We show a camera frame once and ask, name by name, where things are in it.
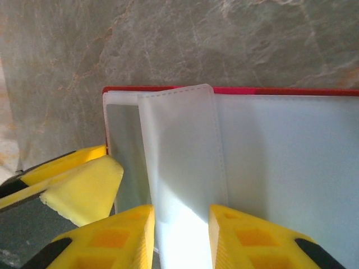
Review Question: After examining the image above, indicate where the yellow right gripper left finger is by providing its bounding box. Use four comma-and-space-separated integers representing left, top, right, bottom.
22, 204, 155, 269

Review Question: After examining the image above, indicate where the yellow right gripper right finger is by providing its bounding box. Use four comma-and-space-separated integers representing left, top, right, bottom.
209, 204, 346, 269

